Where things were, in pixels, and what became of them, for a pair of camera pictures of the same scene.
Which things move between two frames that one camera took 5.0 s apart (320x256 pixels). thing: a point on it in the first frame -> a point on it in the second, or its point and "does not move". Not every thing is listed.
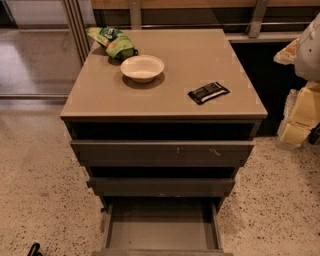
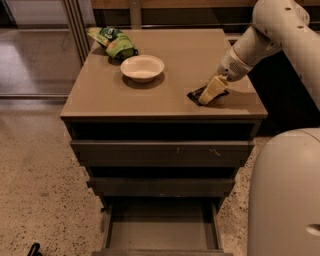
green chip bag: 116,43 does not move
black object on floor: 34,250 does not move
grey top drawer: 163,152 does not move
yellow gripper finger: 301,114 -> 233,68
